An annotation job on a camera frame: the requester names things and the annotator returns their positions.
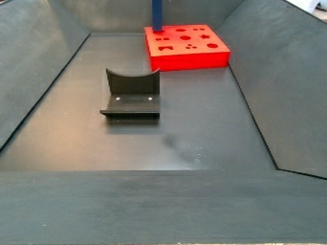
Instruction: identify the red foam shape board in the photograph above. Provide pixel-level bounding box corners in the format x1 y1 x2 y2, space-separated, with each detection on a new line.
145 25 231 71

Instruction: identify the black curved holder bracket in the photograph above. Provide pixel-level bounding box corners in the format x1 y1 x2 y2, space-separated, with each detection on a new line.
101 70 162 117

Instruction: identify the blue rectangular block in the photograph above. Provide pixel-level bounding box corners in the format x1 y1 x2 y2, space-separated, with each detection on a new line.
151 0 165 32

